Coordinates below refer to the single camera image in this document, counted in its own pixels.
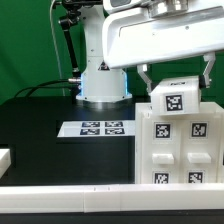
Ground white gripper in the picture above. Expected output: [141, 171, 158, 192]
[102, 5, 224, 94]

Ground white cabinet top block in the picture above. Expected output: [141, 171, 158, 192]
[150, 76, 201, 116]

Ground white cabinet door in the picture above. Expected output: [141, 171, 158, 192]
[181, 114, 220, 184]
[149, 117, 182, 184]

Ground white cabinet body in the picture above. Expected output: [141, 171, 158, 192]
[135, 102, 224, 184]

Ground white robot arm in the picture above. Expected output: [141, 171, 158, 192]
[81, 0, 224, 102]

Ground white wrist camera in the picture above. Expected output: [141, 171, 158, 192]
[103, 0, 153, 14]

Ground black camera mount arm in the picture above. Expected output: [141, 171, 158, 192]
[54, 0, 104, 79]

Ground black cables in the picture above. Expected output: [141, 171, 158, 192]
[13, 77, 82, 98]

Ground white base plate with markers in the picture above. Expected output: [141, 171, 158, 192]
[58, 120, 135, 138]

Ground white cable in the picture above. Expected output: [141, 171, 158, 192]
[49, 0, 66, 97]

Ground white U-shaped obstacle frame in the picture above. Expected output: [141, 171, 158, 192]
[0, 148, 224, 214]

